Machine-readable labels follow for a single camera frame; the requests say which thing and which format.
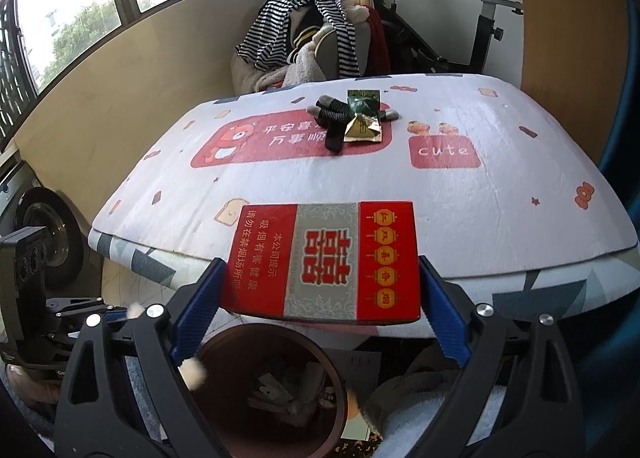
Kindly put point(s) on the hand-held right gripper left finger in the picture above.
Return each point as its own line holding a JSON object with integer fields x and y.
{"x": 195, "y": 318}

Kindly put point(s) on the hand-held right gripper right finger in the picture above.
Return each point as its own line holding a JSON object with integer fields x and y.
{"x": 445, "y": 318}

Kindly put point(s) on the brown bin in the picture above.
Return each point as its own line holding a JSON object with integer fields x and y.
{"x": 280, "y": 333}

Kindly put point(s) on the red cigarette carton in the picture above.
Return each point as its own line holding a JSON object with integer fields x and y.
{"x": 320, "y": 258}

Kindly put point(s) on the person's left hand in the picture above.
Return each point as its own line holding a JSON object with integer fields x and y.
{"x": 30, "y": 388}

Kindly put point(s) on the black wheel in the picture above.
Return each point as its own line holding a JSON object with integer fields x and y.
{"x": 45, "y": 223}

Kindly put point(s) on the white towel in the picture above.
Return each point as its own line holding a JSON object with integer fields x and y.
{"x": 425, "y": 413}

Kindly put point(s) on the white paper sheet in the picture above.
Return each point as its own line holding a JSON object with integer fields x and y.
{"x": 362, "y": 373}

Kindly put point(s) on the clear plastic wrapper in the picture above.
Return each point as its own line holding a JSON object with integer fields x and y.
{"x": 280, "y": 393}

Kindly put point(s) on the printed bear blanket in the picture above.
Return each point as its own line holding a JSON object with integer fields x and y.
{"x": 500, "y": 198}

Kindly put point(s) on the gold snack packet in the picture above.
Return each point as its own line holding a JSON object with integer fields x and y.
{"x": 362, "y": 130}

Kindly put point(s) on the grey black sock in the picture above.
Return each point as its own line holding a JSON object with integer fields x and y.
{"x": 334, "y": 125}

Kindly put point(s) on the green snack packet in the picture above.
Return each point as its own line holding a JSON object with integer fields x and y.
{"x": 362, "y": 103}

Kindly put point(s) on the beige fleece garment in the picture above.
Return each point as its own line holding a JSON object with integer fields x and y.
{"x": 305, "y": 63}

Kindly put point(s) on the dark red garment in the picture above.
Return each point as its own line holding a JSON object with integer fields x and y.
{"x": 380, "y": 43}

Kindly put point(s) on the black yellow striped garment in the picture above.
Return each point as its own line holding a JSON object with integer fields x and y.
{"x": 300, "y": 40}

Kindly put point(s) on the black white striped shirt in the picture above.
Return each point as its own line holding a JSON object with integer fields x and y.
{"x": 270, "y": 23}

